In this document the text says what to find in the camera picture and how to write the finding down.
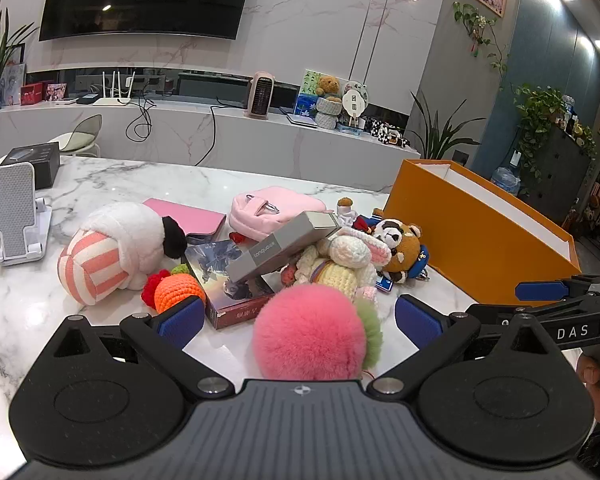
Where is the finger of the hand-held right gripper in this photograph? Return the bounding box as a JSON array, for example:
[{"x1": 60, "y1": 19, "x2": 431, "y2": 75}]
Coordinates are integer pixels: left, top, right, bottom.
[
  {"x1": 514, "y1": 274, "x2": 600, "y2": 303},
  {"x1": 466, "y1": 295, "x2": 600, "y2": 325}
]

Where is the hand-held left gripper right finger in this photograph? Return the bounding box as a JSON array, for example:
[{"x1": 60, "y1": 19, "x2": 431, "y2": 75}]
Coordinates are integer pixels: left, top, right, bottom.
[{"x1": 367, "y1": 294, "x2": 551, "y2": 401}]

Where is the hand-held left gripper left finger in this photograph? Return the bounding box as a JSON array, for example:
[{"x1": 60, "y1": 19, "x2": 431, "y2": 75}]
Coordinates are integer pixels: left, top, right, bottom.
[{"x1": 55, "y1": 296, "x2": 236, "y2": 401}]

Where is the orange crochet fruit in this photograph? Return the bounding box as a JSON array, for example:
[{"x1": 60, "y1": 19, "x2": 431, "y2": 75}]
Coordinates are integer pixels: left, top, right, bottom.
[{"x1": 154, "y1": 264, "x2": 207, "y2": 312}]

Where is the red crochet ball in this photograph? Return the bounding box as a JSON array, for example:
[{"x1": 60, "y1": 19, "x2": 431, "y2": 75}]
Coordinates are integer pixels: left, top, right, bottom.
[{"x1": 141, "y1": 269, "x2": 171, "y2": 307}]

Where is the blue printed card box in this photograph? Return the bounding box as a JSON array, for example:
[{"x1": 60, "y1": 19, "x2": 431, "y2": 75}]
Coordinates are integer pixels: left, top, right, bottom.
[{"x1": 180, "y1": 239, "x2": 281, "y2": 331}]

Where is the orange storage box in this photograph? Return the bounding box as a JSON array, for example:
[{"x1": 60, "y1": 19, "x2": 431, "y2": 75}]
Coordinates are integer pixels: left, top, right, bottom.
[{"x1": 382, "y1": 158, "x2": 582, "y2": 307}]

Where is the pink fluffy pompom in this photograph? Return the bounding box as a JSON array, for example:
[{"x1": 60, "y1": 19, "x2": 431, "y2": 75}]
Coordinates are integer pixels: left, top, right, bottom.
[{"x1": 252, "y1": 282, "x2": 367, "y2": 380}]

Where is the grey notebook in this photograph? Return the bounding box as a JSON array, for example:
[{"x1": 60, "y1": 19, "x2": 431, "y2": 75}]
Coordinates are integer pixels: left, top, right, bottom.
[{"x1": 226, "y1": 210, "x2": 342, "y2": 285}]

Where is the green fluffy pompom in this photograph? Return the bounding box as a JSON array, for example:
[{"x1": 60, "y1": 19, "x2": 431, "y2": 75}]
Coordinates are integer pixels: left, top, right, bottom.
[{"x1": 352, "y1": 296, "x2": 384, "y2": 367}]

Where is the red panda plush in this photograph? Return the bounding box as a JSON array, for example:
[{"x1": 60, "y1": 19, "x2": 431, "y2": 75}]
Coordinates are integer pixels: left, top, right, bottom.
[{"x1": 371, "y1": 217, "x2": 426, "y2": 286}]

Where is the pink striped white plush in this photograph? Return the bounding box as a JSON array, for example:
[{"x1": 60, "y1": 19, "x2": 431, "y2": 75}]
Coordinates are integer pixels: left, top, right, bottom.
[{"x1": 56, "y1": 203, "x2": 188, "y2": 307}]

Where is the white crochet bunny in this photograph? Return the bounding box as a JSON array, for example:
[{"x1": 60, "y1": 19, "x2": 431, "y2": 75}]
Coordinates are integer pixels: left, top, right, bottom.
[{"x1": 280, "y1": 226, "x2": 392, "y2": 311}]

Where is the pink notebook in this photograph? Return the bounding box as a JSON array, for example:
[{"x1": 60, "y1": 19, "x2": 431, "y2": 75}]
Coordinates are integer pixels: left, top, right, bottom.
[{"x1": 142, "y1": 198, "x2": 227, "y2": 247}]

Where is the dark grey cabinet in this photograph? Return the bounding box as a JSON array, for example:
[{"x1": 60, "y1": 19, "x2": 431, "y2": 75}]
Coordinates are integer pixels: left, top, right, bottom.
[{"x1": 517, "y1": 125, "x2": 598, "y2": 226}]

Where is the small red blue toy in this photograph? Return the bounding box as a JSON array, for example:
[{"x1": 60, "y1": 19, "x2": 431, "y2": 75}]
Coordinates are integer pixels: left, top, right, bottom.
[{"x1": 352, "y1": 214, "x2": 383, "y2": 235}]

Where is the large water bottle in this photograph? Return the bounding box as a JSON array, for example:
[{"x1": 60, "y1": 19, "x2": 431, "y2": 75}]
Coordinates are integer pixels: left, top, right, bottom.
[{"x1": 491, "y1": 152, "x2": 522, "y2": 196}]

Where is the small brown-headed figurine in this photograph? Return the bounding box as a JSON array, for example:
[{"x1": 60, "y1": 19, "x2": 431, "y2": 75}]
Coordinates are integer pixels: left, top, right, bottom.
[{"x1": 336, "y1": 196, "x2": 357, "y2": 226}]

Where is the pink fabric pouch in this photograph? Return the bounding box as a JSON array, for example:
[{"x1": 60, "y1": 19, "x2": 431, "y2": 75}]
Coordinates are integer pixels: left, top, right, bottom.
[{"x1": 228, "y1": 186, "x2": 327, "y2": 241}]

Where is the trailing pothos plant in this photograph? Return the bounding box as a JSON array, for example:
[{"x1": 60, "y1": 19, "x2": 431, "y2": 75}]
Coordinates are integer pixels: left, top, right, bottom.
[{"x1": 512, "y1": 84, "x2": 598, "y2": 186}]

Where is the potted long leaf plant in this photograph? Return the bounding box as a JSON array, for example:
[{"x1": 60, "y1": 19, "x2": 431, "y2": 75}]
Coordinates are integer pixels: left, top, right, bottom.
[{"x1": 410, "y1": 91, "x2": 481, "y2": 161}]

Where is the cow print bag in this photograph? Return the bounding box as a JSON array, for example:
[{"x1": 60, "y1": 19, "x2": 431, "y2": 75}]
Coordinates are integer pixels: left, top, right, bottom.
[{"x1": 365, "y1": 116, "x2": 411, "y2": 148}]

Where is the white phone stand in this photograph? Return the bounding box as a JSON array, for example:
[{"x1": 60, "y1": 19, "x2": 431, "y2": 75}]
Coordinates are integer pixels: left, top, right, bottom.
[{"x1": 0, "y1": 161, "x2": 53, "y2": 267}]

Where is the marble media console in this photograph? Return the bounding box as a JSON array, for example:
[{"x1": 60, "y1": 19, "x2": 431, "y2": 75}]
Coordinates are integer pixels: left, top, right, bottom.
[{"x1": 0, "y1": 97, "x2": 421, "y2": 177}]

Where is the round seat chair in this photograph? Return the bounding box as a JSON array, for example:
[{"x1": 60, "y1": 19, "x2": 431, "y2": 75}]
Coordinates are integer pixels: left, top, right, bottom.
[{"x1": 47, "y1": 114, "x2": 103, "y2": 158}]

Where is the black cardboard box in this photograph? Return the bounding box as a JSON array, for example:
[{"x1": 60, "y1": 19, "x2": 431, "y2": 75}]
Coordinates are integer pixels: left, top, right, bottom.
[{"x1": 0, "y1": 141, "x2": 62, "y2": 191}]

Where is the round white hand fan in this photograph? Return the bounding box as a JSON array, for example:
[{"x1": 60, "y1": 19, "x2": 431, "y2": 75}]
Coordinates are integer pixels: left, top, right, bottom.
[{"x1": 341, "y1": 81, "x2": 370, "y2": 133}]

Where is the white router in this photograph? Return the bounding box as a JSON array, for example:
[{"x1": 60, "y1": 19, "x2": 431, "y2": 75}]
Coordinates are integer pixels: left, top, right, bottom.
[{"x1": 92, "y1": 71, "x2": 136, "y2": 107}]

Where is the pink space heater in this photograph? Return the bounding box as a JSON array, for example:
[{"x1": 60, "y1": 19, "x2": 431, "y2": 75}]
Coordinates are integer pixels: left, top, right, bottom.
[{"x1": 243, "y1": 71, "x2": 276, "y2": 120}]

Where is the green printed box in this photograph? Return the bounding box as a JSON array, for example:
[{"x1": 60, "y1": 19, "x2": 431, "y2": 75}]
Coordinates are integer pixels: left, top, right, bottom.
[{"x1": 294, "y1": 69, "x2": 326, "y2": 120}]

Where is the brown teddy bear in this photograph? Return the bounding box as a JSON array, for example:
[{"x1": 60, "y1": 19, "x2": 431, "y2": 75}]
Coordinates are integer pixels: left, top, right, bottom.
[{"x1": 314, "y1": 75, "x2": 343, "y2": 103}]

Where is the hanging vine plant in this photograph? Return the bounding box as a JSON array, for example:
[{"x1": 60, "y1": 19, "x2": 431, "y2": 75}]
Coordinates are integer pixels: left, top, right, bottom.
[{"x1": 452, "y1": 1, "x2": 510, "y2": 92}]

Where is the red gift box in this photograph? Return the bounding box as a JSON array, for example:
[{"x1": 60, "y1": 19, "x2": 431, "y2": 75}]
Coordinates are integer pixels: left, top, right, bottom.
[{"x1": 20, "y1": 81, "x2": 46, "y2": 106}]

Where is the framed portrait drawing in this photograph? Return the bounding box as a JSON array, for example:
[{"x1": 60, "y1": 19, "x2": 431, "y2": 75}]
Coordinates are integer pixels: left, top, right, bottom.
[{"x1": 0, "y1": 62, "x2": 27, "y2": 107}]

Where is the tall leaf plant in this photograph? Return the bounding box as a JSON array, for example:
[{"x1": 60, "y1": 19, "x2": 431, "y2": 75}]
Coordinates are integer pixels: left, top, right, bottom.
[{"x1": 0, "y1": 7, "x2": 38, "y2": 83}]

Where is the long black cable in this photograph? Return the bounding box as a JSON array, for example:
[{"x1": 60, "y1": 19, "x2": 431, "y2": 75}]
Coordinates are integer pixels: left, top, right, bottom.
[{"x1": 195, "y1": 102, "x2": 231, "y2": 166}]

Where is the looped black cable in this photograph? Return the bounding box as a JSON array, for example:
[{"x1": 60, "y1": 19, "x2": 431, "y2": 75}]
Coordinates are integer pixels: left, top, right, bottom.
[{"x1": 126, "y1": 95, "x2": 156, "y2": 141}]

